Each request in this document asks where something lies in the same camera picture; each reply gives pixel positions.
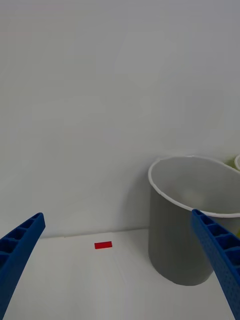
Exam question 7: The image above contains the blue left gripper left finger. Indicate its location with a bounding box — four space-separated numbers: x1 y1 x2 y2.
0 212 47 320

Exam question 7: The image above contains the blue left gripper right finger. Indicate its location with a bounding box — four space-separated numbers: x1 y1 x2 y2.
191 208 240 320

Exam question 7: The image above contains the grey plastic waste bin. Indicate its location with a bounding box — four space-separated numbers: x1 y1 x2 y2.
147 154 240 286

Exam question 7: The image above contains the yellow-green plastic waste bin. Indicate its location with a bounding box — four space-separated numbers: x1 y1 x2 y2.
226 154 240 239

